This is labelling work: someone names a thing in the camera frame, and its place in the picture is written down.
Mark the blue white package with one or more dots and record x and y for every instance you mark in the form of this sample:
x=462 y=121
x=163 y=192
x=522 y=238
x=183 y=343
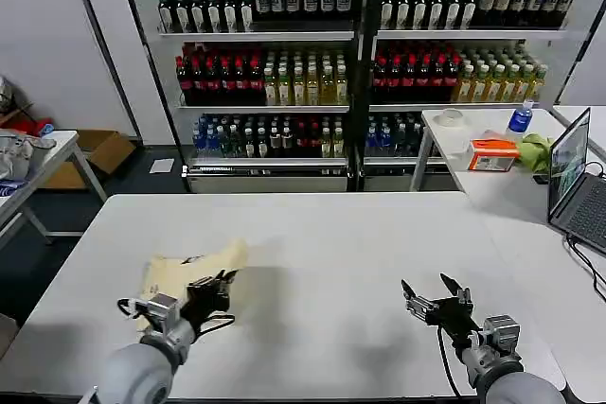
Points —
x=9 y=186

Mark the silver metal object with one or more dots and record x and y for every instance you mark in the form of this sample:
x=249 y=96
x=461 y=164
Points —
x=7 y=94

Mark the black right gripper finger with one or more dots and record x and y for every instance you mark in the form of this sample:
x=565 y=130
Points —
x=419 y=307
x=464 y=299

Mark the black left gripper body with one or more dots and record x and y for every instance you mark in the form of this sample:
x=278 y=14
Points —
x=208 y=302

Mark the red cloth item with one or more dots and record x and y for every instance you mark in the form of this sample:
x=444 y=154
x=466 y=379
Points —
x=28 y=126

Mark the orange white tissue box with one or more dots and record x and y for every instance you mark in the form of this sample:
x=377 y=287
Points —
x=494 y=155

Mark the dark grey laptop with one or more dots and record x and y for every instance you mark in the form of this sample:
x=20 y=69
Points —
x=577 y=196

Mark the white paper sheet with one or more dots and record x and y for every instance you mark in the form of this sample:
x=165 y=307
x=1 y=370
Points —
x=162 y=166

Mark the blue label water bottle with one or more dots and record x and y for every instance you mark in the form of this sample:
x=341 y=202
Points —
x=519 y=121

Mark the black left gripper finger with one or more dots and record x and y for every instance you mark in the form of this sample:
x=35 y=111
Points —
x=208 y=280
x=229 y=279

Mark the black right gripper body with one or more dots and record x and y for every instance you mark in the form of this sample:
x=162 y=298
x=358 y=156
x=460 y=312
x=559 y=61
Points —
x=452 y=316

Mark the clear plastic bags pile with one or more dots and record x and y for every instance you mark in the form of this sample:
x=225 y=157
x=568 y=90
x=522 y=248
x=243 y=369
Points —
x=21 y=153

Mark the white side table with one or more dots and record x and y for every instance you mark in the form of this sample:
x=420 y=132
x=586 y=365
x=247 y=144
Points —
x=52 y=158

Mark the brown cardboard box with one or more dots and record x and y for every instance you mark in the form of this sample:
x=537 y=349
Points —
x=101 y=151

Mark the white tape roll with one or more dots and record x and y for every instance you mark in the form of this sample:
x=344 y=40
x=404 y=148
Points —
x=451 y=117

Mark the small black device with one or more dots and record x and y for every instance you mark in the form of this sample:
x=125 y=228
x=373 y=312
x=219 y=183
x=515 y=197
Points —
x=540 y=179

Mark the shelf unit with bottles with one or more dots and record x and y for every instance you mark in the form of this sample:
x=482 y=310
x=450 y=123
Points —
x=454 y=44
x=265 y=68

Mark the cream shirt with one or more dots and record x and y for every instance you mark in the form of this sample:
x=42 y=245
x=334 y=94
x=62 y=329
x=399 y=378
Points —
x=170 y=274

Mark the green cloth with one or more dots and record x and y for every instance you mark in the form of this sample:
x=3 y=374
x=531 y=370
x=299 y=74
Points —
x=537 y=151

